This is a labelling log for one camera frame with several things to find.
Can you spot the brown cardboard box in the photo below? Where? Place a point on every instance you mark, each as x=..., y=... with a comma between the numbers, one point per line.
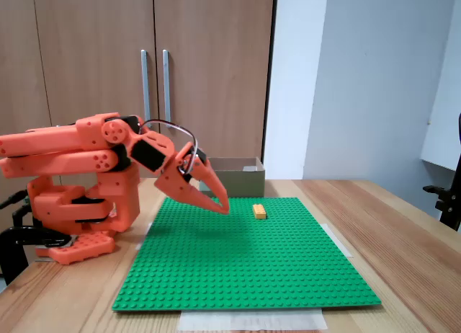
x=245, y=183

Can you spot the yellow lego block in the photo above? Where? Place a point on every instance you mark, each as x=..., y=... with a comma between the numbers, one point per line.
x=259, y=211

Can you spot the green lego baseplate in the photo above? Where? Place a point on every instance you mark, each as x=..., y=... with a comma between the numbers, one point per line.
x=216, y=275

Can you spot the masking tape strip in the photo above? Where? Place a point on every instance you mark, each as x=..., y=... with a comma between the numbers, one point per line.
x=144, y=237
x=252, y=320
x=338, y=241

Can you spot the wooden cabinet door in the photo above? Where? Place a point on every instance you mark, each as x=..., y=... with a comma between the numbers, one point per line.
x=90, y=16
x=14, y=59
x=234, y=8

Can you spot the black table clamp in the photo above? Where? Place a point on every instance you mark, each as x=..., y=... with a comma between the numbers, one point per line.
x=21, y=235

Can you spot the black stand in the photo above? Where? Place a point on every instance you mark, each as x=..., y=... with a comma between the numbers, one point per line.
x=450, y=203

